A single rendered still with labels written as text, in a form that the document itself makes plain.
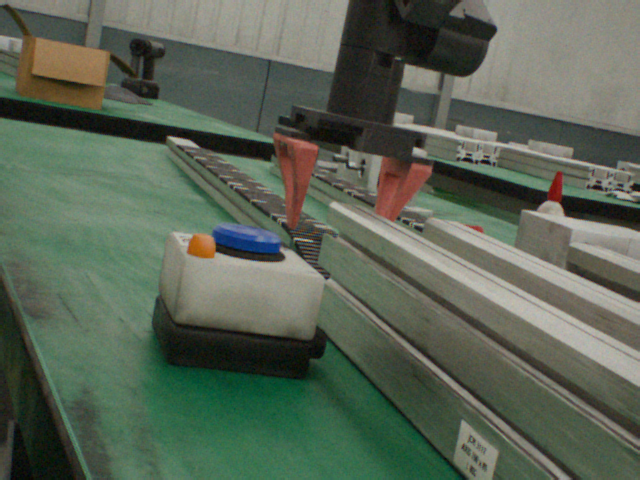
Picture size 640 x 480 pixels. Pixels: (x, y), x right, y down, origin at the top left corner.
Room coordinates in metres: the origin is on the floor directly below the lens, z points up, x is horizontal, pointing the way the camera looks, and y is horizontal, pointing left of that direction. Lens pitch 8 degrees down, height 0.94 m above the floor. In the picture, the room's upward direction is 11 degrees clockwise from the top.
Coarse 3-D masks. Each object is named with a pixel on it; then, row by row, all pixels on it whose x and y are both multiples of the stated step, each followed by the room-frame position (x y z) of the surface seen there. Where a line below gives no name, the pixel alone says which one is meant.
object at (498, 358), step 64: (320, 256) 0.74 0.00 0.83; (384, 256) 0.62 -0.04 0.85; (448, 256) 0.57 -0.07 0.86; (512, 256) 0.63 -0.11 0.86; (320, 320) 0.71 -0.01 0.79; (384, 320) 0.63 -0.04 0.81; (448, 320) 0.52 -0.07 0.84; (512, 320) 0.45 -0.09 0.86; (576, 320) 0.45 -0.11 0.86; (384, 384) 0.58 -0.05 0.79; (448, 384) 0.51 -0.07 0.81; (512, 384) 0.44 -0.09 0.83; (576, 384) 0.41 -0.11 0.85; (448, 448) 0.49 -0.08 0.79; (512, 448) 0.43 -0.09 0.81; (576, 448) 0.38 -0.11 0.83
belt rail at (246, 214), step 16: (176, 144) 1.74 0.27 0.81; (192, 144) 1.79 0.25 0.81; (176, 160) 1.71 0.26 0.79; (192, 160) 1.55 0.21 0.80; (192, 176) 1.53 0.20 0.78; (208, 176) 1.40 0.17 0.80; (208, 192) 1.38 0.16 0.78; (224, 192) 1.28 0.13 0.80; (224, 208) 1.26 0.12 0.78; (240, 208) 1.21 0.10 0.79; (256, 224) 1.10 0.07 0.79; (272, 224) 1.02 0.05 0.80; (288, 240) 0.95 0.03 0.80
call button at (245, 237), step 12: (216, 228) 0.60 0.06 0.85; (228, 228) 0.60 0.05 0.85; (240, 228) 0.60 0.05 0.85; (252, 228) 0.61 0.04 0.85; (216, 240) 0.60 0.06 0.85; (228, 240) 0.59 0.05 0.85; (240, 240) 0.59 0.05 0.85; (252, 240) 0.59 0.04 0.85; (264, 240) 0.59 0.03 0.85; (276, 240) 0.60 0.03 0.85; (264, 252) 0.59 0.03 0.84; (276, 252) 0.60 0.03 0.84
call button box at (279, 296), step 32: (192, 256) 0.56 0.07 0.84; (224, 256) 0.58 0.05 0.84; (256, 256) 0.59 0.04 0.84; (288, 256) 0.62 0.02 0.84; (160, 288) 0.62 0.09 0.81; (192, 288) 0.56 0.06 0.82; (224, 288) 0.57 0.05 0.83; (256, 288) 0.57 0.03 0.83; (288, 288) 0.58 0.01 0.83; (320, 288) 0.58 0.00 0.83; (160, 320) 0.60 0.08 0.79; (192, 320) 0.56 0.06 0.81; (224, 320) 0.57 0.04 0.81; (256, 320) 0.57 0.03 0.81; (288, 320) 0.58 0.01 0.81; (192, 352) 0.56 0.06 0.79; (224, 352) 0.57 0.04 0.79; (256, 352) 0.57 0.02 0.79; (288, 352) 0.58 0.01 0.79; (320, 352) 0.62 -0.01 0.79
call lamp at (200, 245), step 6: (198, 234) 0.57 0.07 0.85; (204, 234) 0.57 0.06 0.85; (192, 240) 0.57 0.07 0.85; (198, 240) 0.57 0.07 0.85; (204, 240) 0.56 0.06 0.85; (210, 240) 0.57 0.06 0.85; (192, 246) 0.56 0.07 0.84; (198, 246) 0.56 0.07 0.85; (204, 246) 0.56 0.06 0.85; (210, 246) 0.57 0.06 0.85; (186, 252) 0.57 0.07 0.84; (192, 252) 0.56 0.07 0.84; (198, 252) 0.56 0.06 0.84; (204, 252) 0.56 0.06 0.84; (210, 252) 0.57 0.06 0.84; (210, 258) 0.57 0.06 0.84
